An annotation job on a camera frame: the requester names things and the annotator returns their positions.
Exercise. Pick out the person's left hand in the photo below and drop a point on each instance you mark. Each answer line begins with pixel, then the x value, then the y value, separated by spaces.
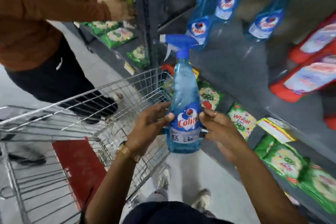
pixel 143 132

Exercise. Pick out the person's right hand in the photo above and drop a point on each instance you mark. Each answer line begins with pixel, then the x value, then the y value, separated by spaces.
pixel 225 134

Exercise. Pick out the person's left thumb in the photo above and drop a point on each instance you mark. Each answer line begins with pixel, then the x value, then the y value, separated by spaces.
pixel 162 120

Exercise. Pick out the person's right thumb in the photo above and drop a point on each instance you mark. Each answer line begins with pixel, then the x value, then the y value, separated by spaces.
pixel 204 121

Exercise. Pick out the person's left forearm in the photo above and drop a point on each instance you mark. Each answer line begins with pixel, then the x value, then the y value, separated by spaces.
pixel 110 189

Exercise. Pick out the person's right forearm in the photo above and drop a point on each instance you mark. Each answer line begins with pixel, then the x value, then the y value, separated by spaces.
pixel 265 189

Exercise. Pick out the green detergent packet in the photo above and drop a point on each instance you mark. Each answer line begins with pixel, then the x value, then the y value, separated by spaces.
pixel 103 26
pixel 241 121
pixel 320 187
pixel 138 55
pixel 210 96
pixel 118 37
pixel 283 162

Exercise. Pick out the gold wrist watch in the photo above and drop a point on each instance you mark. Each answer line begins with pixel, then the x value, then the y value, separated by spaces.
pixel 127 150

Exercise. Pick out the person's left beige shoe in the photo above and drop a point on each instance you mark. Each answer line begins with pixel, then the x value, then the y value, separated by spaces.
pixel 164 179

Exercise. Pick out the person's beige shoe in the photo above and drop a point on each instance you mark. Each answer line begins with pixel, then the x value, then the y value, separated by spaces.
pixel 164 179
pixel 202 200

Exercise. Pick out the grey metal store shelf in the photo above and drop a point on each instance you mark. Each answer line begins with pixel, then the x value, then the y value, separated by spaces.
pixel 236 61

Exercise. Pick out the person's grey trousers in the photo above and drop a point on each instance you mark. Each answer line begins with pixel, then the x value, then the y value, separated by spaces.
pixel 154 197

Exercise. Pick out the person's right beige shoe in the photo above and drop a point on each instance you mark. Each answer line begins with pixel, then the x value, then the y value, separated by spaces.
pixel 202 200

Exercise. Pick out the person's dark shirt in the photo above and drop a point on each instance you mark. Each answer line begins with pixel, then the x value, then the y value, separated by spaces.
pixel 170 214

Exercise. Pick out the red cart seat flap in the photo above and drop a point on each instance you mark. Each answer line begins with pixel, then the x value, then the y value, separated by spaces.
pixel 78 166

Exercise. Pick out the red detergent refill pouch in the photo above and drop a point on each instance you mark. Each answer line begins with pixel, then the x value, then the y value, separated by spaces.
pixel 307 76
pixel 331 122
pixel 315 40

